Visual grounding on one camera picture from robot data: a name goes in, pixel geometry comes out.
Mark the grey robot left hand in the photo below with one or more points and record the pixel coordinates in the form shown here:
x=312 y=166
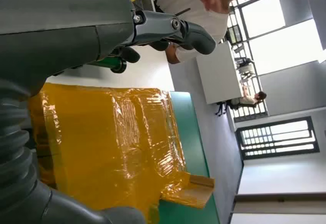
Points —
x=63 y=23

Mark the dark computer monitor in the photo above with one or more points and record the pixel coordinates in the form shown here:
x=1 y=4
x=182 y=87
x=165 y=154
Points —
x=234 y=34

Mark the white office desk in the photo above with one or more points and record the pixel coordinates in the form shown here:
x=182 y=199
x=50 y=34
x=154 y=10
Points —
x=219 y=74

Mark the black office chair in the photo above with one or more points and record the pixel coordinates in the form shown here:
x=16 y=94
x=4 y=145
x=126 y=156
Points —
x=222 y=107

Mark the seated person in background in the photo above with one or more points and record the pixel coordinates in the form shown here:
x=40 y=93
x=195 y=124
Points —
x=248 y=100

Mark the green table mat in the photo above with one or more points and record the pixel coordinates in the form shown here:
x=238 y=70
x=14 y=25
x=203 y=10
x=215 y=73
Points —
x=188 y=131

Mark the barred window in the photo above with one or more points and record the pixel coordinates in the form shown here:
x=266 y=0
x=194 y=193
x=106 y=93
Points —
x=278 y=138

